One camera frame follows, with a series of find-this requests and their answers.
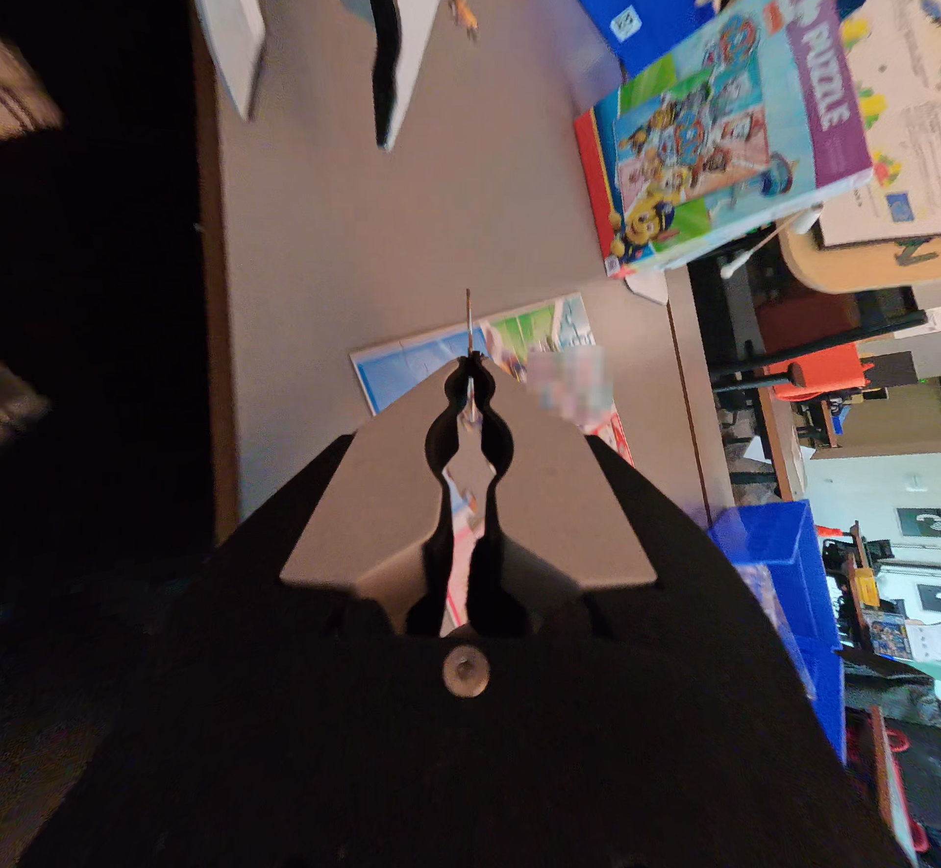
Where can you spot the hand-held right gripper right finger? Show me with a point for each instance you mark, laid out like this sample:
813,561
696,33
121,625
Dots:
566,515

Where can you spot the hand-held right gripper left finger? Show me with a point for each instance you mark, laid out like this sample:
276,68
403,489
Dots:
375,508

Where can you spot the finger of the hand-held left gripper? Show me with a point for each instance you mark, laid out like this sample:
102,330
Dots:
224,1
419,1

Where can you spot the jigsaw puzzle piece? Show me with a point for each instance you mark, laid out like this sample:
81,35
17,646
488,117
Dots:
468,324
464,12

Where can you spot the cartoon jigsaw puzzle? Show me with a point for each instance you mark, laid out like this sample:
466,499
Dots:
419,368

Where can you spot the grey desk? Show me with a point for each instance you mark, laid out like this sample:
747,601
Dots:
331,221

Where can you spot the blue storage bin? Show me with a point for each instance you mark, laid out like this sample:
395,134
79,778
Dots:
779,530

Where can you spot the clear plastic bag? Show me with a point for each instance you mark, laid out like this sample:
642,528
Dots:
764,603

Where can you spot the white paper scrap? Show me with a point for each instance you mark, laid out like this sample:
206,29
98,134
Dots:
648,287

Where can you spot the orange plastic object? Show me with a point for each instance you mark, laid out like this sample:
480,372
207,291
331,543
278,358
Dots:
823,368

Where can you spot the white stick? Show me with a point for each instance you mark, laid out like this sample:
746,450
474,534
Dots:
733,268

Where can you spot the cartoon puzzle box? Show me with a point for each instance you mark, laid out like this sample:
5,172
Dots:
720,133

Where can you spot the round wooden tabletop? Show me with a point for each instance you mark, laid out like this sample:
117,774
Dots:
845,269

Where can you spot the white printed paper sheet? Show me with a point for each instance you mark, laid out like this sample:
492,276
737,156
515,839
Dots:
904,111

